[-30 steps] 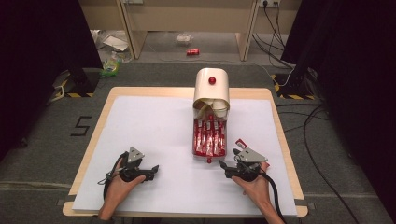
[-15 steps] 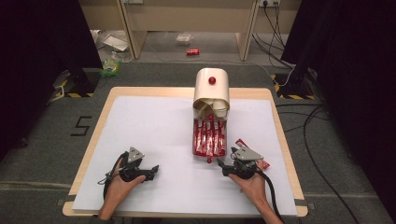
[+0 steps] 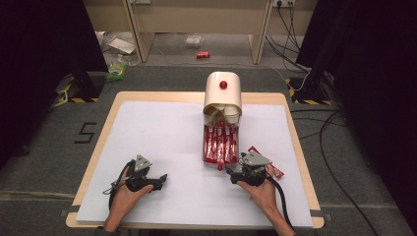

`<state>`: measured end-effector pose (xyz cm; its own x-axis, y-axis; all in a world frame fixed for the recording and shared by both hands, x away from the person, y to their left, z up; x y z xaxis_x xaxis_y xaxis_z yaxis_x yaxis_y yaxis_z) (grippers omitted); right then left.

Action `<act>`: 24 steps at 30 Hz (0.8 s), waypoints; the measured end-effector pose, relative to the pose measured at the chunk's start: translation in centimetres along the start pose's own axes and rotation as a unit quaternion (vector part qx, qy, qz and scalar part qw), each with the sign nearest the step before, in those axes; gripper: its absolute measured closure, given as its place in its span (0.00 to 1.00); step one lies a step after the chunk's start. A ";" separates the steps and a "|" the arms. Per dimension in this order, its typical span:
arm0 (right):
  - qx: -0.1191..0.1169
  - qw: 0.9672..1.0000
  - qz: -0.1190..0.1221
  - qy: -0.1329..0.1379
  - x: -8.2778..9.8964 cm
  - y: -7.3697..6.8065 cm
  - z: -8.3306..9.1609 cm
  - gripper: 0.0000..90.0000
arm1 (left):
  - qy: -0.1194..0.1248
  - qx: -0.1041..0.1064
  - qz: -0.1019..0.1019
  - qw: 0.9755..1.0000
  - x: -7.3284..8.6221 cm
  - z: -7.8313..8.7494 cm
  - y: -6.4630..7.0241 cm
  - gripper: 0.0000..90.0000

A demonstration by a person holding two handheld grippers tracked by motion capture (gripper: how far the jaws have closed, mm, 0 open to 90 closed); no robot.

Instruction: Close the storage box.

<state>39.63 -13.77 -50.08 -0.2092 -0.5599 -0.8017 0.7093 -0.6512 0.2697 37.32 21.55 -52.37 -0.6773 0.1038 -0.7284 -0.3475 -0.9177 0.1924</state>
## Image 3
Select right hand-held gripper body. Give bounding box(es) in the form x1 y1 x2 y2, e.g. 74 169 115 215
237 150 273 188

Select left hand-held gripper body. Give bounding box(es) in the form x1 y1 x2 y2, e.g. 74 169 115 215
126 154 155 193

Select red snack packets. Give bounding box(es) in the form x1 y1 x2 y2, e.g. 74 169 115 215
202 125 241 172

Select single red stick packet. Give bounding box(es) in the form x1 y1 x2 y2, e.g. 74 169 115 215
247 146 285 180

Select white storage cabinet red knob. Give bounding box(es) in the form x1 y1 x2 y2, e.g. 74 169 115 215
203 71 244 132

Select person's right hand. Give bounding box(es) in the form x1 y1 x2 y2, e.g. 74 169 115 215
237 164 280 216

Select person's left hand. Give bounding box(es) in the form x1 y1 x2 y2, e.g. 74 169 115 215
109 170 154 219

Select white table mat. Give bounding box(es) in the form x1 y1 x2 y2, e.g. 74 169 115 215
76 100 313 228

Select white paper cup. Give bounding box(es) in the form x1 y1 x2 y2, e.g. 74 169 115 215
223 104 241 125

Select tipped brown-lined paper cup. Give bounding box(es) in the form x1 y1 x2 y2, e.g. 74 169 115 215
204 103 226 125

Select green packet on floor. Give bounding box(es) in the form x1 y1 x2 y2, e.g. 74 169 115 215
104 53 130 83

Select pile of white packaging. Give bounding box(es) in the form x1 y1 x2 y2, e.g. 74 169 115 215
95 30 138 56

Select clear plastic bag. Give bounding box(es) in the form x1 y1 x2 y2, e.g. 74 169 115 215
184 34 205 50

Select black curtain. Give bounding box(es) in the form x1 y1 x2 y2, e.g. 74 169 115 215
0 0 110 171
295 0 417 227

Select beige wooden desk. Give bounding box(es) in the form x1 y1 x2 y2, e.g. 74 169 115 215
82 0 319 66

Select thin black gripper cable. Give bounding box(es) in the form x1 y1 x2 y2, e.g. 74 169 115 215
102 159 136 210

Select thick black gripper cable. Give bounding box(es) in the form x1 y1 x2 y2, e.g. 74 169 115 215
267 175 295 231

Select black floor cables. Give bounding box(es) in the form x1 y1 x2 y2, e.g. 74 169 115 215
289 107 383 236

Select black cables from outlet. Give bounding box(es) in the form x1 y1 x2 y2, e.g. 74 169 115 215
265 2 312 74

